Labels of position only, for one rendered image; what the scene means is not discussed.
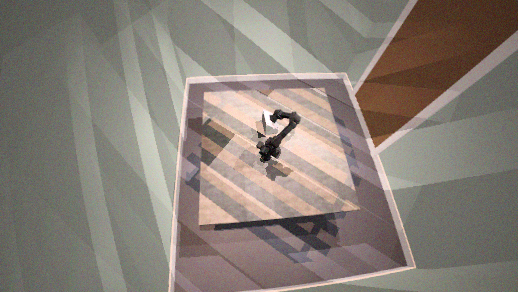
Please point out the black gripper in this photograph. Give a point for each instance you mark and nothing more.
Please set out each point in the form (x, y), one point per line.
(273, 153)

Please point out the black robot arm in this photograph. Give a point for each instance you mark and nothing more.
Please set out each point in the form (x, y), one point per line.
(275, 141)

